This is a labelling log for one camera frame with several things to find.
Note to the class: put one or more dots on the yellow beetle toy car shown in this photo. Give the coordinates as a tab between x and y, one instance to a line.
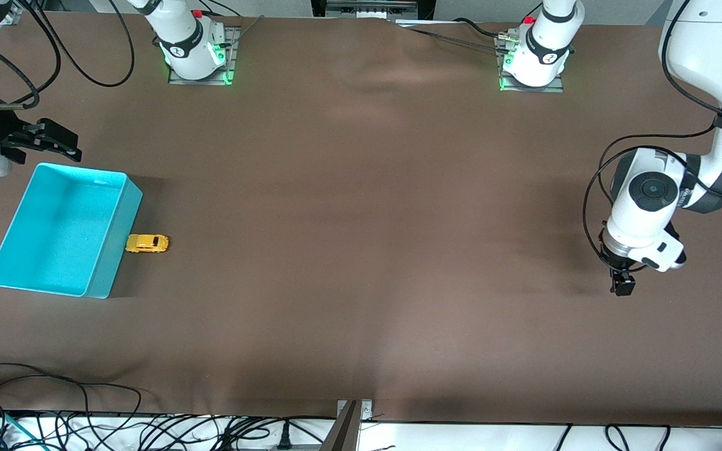
148	243

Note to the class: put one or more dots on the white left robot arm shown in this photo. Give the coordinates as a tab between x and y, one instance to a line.
643	213

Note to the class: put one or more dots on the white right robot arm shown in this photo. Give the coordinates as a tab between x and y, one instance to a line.
182	44

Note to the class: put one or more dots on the turquoise plastic bin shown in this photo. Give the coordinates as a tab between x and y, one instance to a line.
60	232

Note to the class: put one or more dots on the brown table cover sheet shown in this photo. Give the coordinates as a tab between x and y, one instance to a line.
361	250

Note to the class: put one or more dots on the silver power strip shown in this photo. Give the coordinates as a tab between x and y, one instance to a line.
361	9

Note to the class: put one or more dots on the black power plug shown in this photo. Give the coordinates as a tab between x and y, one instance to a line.
284	438

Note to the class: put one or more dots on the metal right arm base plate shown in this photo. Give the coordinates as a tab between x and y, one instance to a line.
201	81

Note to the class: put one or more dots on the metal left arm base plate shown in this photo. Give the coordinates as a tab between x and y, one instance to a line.
533	89

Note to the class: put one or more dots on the silver table edge bracket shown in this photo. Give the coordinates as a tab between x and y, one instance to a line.
367	410

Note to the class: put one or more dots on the grey metal post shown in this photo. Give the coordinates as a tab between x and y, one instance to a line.
343	435

